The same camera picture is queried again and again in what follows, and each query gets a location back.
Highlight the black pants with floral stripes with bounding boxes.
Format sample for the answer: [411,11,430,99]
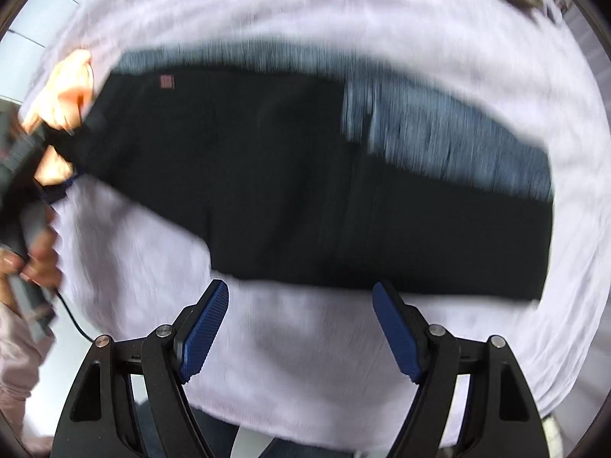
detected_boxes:
[48,40,557,302]

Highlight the person's left forearm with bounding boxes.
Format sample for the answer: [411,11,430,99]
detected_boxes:
[0,296,55,444]

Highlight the peach garment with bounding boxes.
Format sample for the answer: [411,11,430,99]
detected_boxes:
[21,50,96,187]

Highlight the lavender embossed blanket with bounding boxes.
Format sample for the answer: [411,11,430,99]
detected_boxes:
[10,0,611,444]

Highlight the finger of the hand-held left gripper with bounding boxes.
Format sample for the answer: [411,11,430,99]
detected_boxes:
[44,126,84,173]
[38,174,78,203]

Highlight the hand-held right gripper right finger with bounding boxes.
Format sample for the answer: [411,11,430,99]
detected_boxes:
[372,281,545,458]

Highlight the person's left hand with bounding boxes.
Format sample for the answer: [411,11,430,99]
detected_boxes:
[0,226,63,297]

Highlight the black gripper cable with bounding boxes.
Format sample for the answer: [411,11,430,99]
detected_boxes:
[48,286,99,344]

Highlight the white cabinet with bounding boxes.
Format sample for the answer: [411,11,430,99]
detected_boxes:
[0,0,91,106]

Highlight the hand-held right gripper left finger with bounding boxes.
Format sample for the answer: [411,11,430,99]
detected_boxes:
[50,279,230,458]

